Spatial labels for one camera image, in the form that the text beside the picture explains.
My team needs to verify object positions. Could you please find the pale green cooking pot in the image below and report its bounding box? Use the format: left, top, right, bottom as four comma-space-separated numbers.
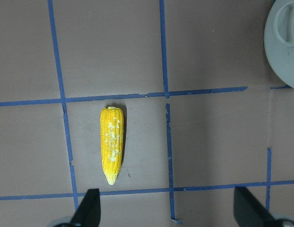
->
264, 0, 294, 89

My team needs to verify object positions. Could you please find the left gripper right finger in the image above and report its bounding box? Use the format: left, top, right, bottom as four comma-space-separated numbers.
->
233, 187, 283, 227

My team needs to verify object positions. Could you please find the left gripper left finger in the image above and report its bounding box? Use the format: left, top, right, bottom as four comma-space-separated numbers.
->
70, 189, 101, 227

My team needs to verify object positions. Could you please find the yellow corn cob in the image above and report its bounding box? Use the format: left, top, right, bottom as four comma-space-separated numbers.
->
100, 106, 124, 185

